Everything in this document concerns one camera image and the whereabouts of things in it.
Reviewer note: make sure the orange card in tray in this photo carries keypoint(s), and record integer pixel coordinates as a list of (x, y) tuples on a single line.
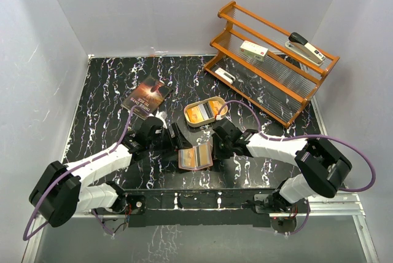
[(195, 115)]

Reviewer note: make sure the black front mounting rail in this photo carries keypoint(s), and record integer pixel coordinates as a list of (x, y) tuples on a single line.
[(191, 207)]

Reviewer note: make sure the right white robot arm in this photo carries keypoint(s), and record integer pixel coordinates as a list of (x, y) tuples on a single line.
[(323, 168)]

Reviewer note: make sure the pink leather card holder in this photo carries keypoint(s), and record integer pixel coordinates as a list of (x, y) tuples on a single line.
[(203, 154)]

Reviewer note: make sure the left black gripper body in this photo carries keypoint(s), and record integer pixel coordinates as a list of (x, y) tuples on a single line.
[(163, 142)]

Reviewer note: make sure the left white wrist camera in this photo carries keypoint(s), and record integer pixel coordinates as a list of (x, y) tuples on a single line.
[(162, 115)]

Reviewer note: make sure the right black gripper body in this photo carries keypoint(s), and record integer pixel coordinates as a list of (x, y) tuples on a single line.
[(221, 149)]

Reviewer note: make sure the white staples box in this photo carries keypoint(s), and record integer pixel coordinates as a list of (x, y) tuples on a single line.
[(253, 50)]

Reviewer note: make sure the beige oval card tray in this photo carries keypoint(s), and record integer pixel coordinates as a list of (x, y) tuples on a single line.
[(204, 122)]

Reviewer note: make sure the small white black device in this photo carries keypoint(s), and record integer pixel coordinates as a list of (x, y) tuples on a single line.
[(225, 75)]

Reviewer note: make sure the black beige stapler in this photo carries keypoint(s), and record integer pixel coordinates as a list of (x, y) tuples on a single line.
[(298, 44)]

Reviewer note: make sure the dark paperback book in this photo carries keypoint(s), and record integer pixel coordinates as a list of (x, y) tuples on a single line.
[(146, 97)]

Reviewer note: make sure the orange wooden shelf rack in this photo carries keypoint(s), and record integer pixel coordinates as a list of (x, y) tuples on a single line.
[(283, 84)]

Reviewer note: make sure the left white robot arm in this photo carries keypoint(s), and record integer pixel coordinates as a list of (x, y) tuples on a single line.
[(66, 189)]

